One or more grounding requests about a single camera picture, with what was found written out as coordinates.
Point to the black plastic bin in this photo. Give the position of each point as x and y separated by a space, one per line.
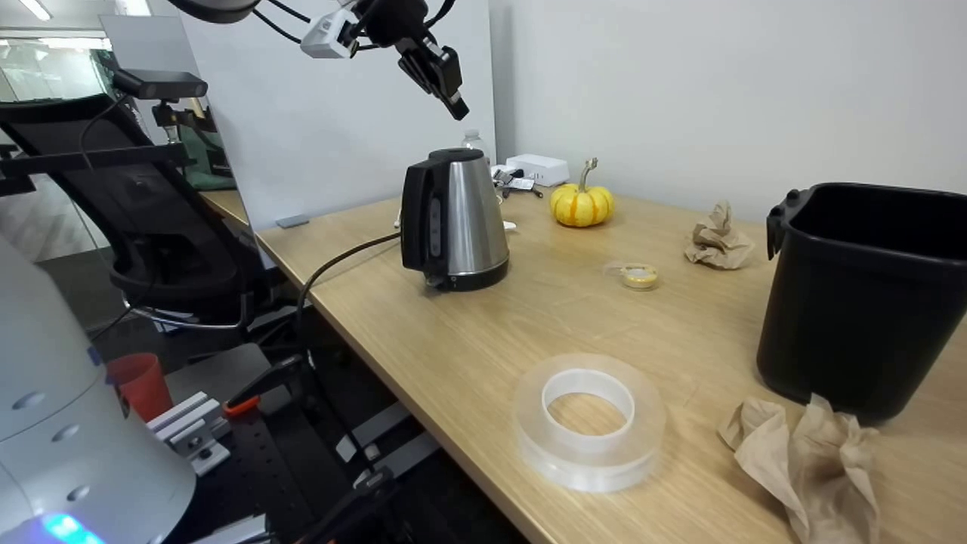
858 303

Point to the small yellow tape roll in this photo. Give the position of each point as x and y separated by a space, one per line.
638 277

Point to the black office chair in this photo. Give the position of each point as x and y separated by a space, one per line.
153 222

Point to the white panel board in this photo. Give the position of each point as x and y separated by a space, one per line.
323 139

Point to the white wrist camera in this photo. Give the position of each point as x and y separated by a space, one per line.
324 35

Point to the green fabric item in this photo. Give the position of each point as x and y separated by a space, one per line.
208 156

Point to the small yellow pumpkin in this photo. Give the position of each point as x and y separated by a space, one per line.
581 207

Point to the black padded armrest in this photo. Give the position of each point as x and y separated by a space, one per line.
163 84

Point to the red cup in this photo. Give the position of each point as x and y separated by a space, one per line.
139 385

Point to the white power strip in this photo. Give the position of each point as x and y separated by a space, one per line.
543 168

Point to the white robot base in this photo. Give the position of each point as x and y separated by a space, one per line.
62 434

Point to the large crumpled brown paper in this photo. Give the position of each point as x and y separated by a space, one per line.
806 464

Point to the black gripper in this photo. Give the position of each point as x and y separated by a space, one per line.
394 18

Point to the steel electric kettle black lid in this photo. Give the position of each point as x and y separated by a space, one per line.
477 222

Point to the clear plastic water bottle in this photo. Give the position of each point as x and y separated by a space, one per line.
472 139

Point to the large clear tape roll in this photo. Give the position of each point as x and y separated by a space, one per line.
591 458

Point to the aluminium extrusion bracket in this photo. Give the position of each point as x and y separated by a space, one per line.
185 424

